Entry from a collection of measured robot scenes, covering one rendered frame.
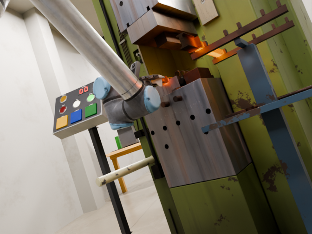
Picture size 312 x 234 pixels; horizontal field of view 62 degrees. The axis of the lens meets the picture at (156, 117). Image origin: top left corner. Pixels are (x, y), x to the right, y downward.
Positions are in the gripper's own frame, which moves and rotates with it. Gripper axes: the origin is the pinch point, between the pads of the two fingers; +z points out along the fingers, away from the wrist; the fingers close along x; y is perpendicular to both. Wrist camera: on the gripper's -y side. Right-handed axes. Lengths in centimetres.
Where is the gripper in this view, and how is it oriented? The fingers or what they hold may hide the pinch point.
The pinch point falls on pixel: (155, 80)
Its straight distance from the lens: 128.3
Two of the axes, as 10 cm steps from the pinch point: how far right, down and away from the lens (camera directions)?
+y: 3.3, 9.4, -1.0
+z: 6.1, -1.3, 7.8
